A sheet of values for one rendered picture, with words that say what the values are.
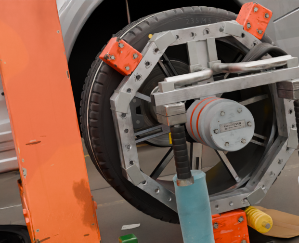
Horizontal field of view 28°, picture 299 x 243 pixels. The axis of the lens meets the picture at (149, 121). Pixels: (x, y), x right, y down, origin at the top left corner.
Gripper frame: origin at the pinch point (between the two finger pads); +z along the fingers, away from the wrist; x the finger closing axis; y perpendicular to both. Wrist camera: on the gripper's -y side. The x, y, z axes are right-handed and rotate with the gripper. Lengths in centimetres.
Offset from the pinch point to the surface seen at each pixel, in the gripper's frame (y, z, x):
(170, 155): 27, 40, 14
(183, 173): 15.0, 10.6, 23.3
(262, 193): 7.9, 35.3, -8.2
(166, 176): 67, 302, -78
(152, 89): 59, 72, 1
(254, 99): 36, 33, -16
